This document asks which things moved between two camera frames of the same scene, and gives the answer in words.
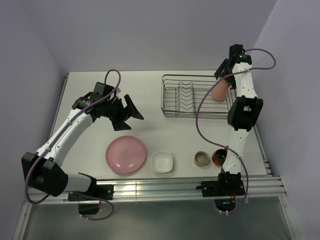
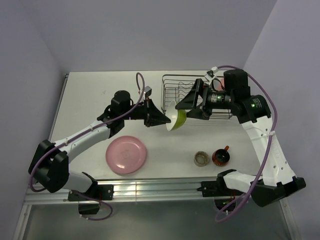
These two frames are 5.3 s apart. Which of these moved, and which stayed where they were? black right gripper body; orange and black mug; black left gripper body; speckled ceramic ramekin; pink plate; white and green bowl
Moved: black left gripper body; black right gripper body; white and green bowl
Stayed: pink plate; speckled ceramic ramekin; orange and black mug
